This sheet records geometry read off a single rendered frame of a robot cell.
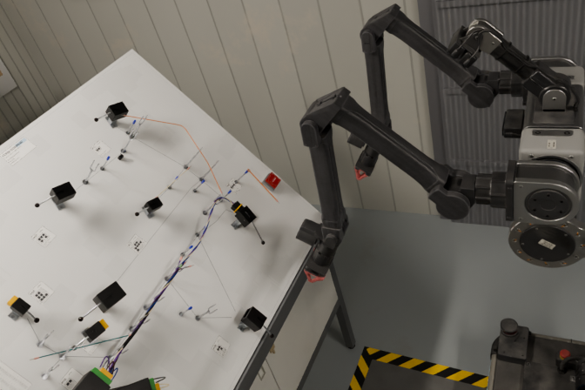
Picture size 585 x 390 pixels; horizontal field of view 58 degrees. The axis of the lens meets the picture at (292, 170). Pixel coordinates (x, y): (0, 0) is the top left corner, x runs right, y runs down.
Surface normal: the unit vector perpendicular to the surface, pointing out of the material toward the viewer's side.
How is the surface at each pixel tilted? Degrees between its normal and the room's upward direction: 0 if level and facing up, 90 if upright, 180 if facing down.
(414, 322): 0
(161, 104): 50
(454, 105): 90
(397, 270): 0
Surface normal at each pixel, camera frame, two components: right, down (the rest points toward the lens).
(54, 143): 0.52, -0.44
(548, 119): -0.24, -0.79
